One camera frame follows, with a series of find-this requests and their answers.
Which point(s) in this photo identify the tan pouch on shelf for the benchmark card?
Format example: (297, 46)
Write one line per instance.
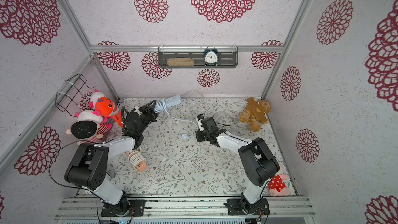
(180, 62)

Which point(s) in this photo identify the black faced striped plush doll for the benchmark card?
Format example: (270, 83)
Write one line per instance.
(89, 126)

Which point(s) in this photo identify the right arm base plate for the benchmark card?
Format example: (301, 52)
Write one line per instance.
(238, 207)

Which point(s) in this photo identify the floral table mat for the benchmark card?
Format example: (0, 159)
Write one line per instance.
(178, 164)

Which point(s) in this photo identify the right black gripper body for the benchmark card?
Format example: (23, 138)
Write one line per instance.
(202, 134)

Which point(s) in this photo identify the grey wall shelf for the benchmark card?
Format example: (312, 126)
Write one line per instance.
(228, 57)

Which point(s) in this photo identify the orange fish plush toy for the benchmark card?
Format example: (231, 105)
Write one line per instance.
(106, 107)

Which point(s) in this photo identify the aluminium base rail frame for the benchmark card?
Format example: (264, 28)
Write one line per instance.
(221, 209)

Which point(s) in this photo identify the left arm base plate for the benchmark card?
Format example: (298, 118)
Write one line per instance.
(126, 208)

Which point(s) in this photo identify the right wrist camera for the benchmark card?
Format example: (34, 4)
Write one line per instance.
(200, 117)

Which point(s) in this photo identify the pink plush red dotted dress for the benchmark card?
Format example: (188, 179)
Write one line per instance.
(277, 187)

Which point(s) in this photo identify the brown teddy bear plush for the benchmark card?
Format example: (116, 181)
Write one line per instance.
(255, 114)

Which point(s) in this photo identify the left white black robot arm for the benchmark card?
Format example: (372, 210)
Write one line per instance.
(88, 167)

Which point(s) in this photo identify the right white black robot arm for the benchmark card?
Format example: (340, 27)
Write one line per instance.
(259, 164)

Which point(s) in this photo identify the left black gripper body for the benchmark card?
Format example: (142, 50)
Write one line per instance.
(145, 118)

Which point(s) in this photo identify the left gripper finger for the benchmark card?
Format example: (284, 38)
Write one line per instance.
(151, 105)
(153, 115)

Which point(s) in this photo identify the light blue power strip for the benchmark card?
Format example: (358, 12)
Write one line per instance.
(165, 106)

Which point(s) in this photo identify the teal alarm clock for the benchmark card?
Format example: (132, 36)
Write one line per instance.
(211, 57)

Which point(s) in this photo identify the black wire wall basket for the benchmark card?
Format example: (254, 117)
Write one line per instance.
(75, 97)

